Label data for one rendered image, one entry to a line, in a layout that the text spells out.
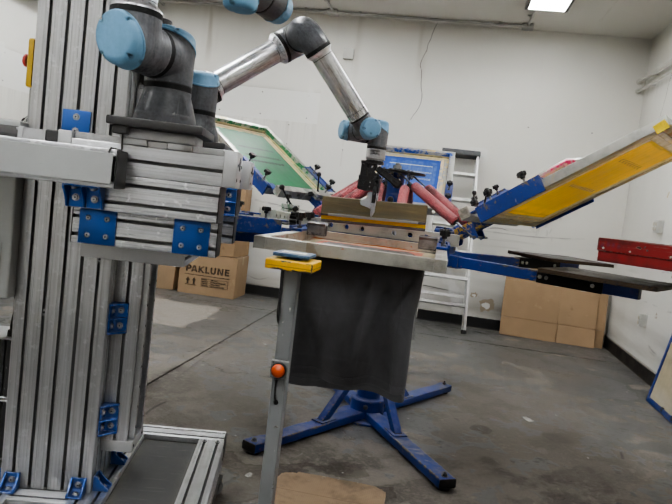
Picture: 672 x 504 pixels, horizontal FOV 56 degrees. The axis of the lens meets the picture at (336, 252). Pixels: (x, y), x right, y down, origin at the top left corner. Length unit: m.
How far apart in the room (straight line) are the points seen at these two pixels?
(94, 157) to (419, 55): 5.51
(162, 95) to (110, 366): 0.79
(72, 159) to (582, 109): 5.78
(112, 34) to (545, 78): 5.62
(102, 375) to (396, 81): 5.30
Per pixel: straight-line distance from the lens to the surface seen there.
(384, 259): 1.87
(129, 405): 1.97
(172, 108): 1.61
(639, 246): 2.58
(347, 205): 2.46
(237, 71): 2.30
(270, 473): 1.87
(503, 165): 6.63
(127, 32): 1.52
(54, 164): 1.54
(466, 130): 6.64
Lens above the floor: 1.13
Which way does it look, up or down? 5 degrees down
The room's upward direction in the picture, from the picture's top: 7 degrees clockwise
